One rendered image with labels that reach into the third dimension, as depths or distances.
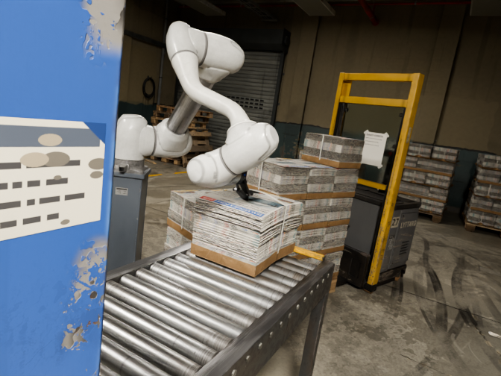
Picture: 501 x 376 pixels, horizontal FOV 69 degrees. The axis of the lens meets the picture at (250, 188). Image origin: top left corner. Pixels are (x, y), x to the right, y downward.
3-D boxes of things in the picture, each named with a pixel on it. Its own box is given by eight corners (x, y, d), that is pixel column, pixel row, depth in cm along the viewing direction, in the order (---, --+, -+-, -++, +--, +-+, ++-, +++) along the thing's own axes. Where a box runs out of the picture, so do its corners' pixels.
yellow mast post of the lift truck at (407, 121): (363, 280, 315) (408, 72, 282) (368, 279, 321) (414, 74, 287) (372, 285, 309) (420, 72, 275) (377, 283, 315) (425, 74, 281)
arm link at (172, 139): (143, 136, 195) (181, 140, 207) (147, 162, 188) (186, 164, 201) (199, 19, 140) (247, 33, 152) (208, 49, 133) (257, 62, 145)
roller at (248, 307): (155, 272, 131) (156, 259, 130) (271, 323, 110) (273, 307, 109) (145, 277, 127) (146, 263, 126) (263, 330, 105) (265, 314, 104)
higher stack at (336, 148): (279, 278, 317) (304, 131, 292) (302, 273, 337) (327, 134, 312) (312, 299, 289) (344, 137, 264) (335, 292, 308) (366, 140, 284)
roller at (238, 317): (142, 278, 126) (143, 265, 125) (260, 332, 104) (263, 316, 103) (130, 283, 121) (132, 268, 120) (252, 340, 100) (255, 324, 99)
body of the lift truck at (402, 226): (315, 260, 373) (330, 185, 358) (347, 253, 408) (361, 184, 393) (376, 290, 322) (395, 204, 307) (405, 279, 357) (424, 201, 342)
